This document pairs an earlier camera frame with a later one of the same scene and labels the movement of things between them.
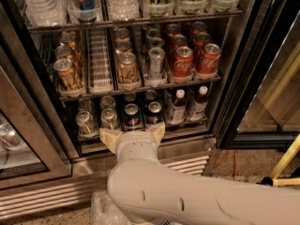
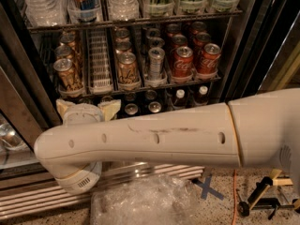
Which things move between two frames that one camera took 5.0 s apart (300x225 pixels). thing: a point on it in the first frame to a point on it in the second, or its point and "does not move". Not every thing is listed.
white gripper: (136, 139) to (82, 114)
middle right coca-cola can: (201, 39) does not move
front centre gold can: (127, 71) does not move
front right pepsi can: (155, 112) does not move
